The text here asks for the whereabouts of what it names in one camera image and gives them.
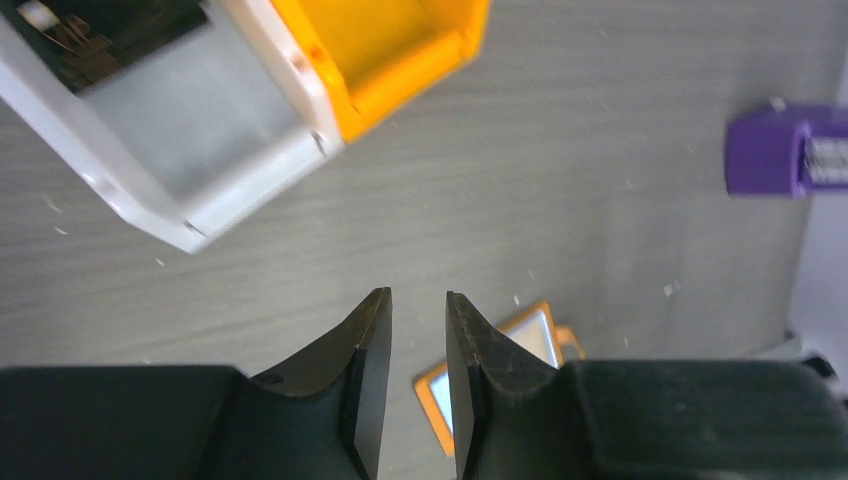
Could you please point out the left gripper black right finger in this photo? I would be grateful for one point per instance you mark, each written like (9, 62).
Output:
(516, 417)

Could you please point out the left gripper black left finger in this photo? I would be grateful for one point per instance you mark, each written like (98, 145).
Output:
(316, 415)

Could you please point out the orange card holder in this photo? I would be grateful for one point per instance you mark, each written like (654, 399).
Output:
(533, 329)

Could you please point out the white plastic bin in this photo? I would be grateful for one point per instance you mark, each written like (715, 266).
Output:
(191, 140)

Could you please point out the orange plastic bin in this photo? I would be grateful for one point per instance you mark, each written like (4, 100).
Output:
(373, 57)

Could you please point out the purple metronome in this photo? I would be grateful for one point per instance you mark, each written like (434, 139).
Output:
(791, 150)

